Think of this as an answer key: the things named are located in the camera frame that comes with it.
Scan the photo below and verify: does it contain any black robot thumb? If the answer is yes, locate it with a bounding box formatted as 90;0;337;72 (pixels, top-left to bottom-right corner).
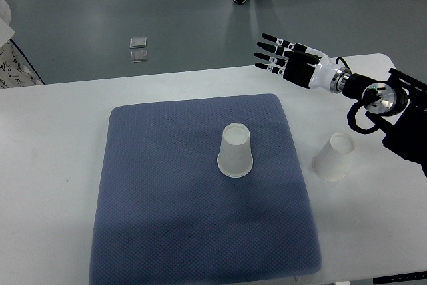
293;43;322;60

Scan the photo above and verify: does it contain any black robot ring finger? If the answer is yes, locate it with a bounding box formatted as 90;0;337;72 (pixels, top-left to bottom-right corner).
254;52;288;65

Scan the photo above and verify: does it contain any blue textured mat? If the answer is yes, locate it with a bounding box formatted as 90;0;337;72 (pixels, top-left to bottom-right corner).
88;93;323;285

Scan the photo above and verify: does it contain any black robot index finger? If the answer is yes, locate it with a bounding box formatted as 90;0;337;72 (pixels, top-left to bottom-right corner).
261;33;294;49

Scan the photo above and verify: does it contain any lower silver floor plate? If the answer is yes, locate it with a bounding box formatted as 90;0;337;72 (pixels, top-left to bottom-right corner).
130;49;148;63

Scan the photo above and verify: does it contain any white patterned cloth at left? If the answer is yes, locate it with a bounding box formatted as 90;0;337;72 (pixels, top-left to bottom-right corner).
1;0;45;89

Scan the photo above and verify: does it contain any black table control panel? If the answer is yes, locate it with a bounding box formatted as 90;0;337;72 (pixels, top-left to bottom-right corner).
372;271;427;284

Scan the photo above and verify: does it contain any white paper cup on mat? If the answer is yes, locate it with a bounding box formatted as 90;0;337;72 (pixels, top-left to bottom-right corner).
217;123;253;178

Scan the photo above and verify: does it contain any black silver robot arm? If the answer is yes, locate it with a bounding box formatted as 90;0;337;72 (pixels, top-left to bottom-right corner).
255;33;426;170

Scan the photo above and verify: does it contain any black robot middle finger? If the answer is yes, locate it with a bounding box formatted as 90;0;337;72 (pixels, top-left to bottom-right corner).
256;41;291;56

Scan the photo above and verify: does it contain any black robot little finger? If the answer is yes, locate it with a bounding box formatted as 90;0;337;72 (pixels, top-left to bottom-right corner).
255;62;284;75

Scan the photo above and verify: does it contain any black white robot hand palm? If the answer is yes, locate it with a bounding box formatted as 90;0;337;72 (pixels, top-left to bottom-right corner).
284;49;333;90

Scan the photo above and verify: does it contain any white paper cup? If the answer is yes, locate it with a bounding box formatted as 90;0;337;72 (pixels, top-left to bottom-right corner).
312;133;356;182
217;123;253;178

